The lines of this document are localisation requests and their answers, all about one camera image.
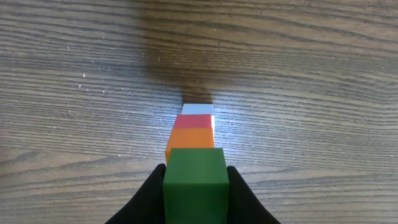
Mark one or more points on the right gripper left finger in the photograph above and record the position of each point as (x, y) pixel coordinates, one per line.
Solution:
(146, 202)

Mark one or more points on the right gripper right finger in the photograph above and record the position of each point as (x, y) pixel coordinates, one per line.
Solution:
(242, 202)

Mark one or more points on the green cube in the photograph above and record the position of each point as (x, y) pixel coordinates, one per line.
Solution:
(196, 186)

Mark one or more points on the orange cube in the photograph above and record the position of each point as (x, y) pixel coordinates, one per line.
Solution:
(189, 138)

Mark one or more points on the red cube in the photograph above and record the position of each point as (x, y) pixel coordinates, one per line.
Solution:
(192, 121)

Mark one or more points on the white cube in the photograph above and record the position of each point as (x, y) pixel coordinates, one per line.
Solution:
(197, 109)

